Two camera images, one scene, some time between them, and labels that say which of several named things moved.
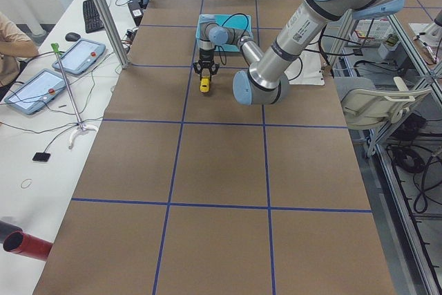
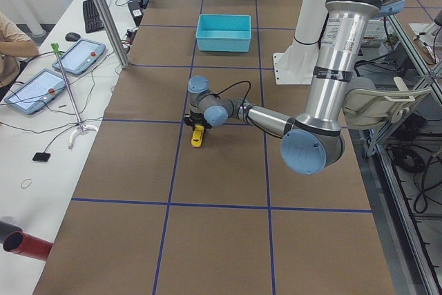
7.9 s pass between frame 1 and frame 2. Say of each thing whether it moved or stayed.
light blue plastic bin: stayed
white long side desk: stayed
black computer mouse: stayed
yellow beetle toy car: moved
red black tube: stayed
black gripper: moved
